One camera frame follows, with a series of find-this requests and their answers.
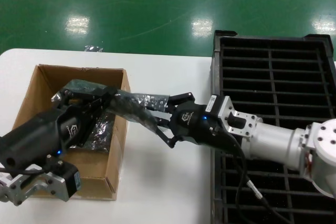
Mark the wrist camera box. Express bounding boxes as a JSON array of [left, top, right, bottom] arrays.
[[60, 160, 81, 201], [206, 94, 221, 117]]

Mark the bagged graphics card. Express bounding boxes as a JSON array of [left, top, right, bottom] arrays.
[[85, 111, 116, 154]]

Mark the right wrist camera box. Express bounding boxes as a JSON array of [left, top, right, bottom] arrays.
[[206, 94, 221, 117]]

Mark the shiny plastic floor scrap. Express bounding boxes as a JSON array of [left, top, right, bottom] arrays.
[[83, 45, 103, 53]]

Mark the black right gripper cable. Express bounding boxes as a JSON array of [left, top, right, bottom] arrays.
[[217, 129, 268, 224]]

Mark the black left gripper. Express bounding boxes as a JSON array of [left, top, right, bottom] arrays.
[[0, 89, 119, 175]]

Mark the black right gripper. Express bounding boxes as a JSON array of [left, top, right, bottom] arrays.
[[156, 92, 237, 154]]

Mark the black slotted container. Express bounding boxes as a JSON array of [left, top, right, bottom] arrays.
[[208, 29, 336, 224]]

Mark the grey antistatic bag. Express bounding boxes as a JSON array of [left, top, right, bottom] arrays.
[[51, 78, 171, 133]]

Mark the brown cardboard box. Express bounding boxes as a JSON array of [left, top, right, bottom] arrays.
[[12, 63, 131, 201]]

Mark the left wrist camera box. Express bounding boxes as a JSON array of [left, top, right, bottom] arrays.
[[60, 160, 81, 201]]

